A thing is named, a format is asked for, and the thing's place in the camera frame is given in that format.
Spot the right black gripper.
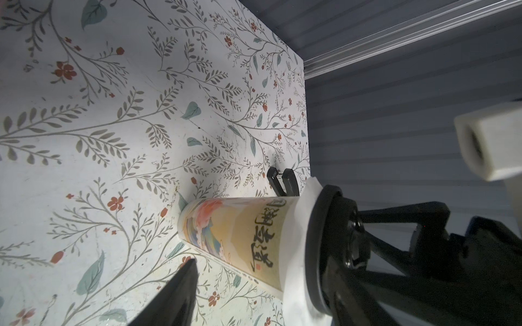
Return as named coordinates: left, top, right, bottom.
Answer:
left=326, top=202, right=521, bottom=325

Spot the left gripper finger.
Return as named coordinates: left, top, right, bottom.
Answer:
left=129, top=259, right=198, bottom=326

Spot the black cup lid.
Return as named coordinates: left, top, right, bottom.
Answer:
left=304, top=185, right=343, bottom=315

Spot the beige patterned paper cup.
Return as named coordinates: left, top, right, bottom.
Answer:
left=178, top=196, right=299, bottom=299

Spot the black stapler-like object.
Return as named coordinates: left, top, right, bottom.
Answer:
left=266, top=167, right=300, bottom=197

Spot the floral table mat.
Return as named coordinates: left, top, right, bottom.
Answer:
left=1, top=1, right=310, bottom=325

